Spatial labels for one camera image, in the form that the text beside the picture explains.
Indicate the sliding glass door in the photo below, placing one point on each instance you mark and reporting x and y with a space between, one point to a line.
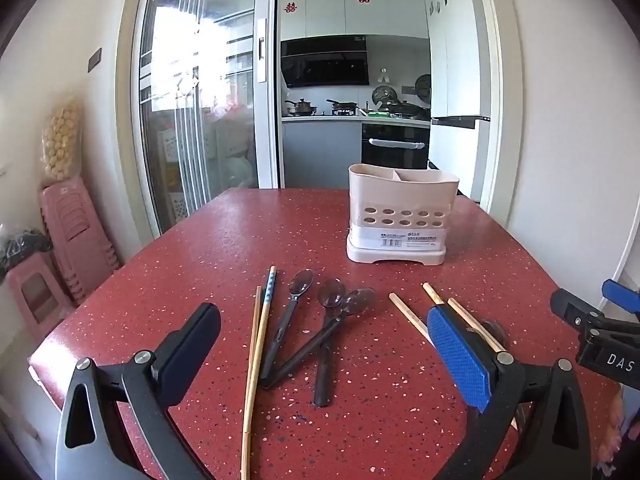
200 95

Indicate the black built-in oven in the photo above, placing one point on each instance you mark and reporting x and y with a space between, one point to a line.
395 155

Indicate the small desk fan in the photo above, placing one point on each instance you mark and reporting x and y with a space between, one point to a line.
384 96
424 87

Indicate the black plastic bag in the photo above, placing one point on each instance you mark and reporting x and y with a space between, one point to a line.
22 247

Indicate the single pink plastic stool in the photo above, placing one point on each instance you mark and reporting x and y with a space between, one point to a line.
35 295

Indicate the white upper kitchen cabinets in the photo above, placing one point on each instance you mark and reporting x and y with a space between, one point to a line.
350 10

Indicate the bag of pale balls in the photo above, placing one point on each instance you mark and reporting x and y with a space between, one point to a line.
61 142

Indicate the blue patterned wooden chopstick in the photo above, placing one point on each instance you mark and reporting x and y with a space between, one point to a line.
270 285

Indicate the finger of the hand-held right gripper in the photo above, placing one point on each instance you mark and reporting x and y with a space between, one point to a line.
622 295
575 305

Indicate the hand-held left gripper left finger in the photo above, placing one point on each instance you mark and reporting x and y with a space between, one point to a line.
200 332

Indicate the grey lower kitchen cabinet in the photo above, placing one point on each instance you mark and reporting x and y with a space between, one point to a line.
320 152

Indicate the metal cooking pot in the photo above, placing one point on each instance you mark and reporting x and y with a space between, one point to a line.
301 107

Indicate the dark wall switch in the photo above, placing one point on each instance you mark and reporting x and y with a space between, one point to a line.
95 60

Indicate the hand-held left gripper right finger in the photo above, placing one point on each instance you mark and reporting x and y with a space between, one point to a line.
457 355

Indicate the beige plastic utensil holder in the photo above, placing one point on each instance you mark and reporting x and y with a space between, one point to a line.
400 200

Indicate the dark translucent plastic spoon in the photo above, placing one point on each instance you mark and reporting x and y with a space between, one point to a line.
310 342
492 329
287 312
324 375

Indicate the black range hood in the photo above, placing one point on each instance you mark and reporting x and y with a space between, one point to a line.
325 62

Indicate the black frying pan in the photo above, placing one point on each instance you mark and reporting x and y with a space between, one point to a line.
342 106

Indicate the white refrigerator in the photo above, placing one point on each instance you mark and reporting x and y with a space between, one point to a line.
457 60

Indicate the stack of pink stools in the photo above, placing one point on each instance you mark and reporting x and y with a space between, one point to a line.
75 230

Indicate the person's right hand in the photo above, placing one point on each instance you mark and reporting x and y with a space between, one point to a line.
612 442

